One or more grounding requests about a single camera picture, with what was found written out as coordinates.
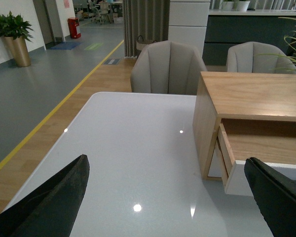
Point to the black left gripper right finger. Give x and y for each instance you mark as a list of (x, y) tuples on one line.
[(275, 195)]

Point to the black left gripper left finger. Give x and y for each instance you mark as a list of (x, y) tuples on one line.
[(51, 209)]

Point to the white front wooden drawer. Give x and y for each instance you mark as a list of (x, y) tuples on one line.
[(272, 142)]

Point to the white drawer cabinet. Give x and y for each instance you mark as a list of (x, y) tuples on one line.
[(188, 22)]

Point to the grey armchair right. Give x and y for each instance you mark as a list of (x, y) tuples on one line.
[(257, 57)]

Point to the grey armchair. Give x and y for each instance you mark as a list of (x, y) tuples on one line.
[(167, 67), (257, 57)]

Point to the blue floor mat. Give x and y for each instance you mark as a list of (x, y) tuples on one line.
[(65, 46)]

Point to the grey armchair left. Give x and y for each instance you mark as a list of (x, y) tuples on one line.
[(167, 67)]

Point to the dark grey counter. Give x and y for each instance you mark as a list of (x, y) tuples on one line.
[(228, 28)]

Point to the potted plant gold pot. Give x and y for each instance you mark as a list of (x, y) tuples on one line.
[(15, 31)]

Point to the white plant pot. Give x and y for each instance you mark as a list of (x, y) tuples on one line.
[(242, 5)]

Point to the office chairs far background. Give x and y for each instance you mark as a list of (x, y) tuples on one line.
[(101, 10)]

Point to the grey curtain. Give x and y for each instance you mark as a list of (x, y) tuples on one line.
[(146, 18)]

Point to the woven basket black handles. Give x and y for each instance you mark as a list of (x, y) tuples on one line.
[(141, 43)]

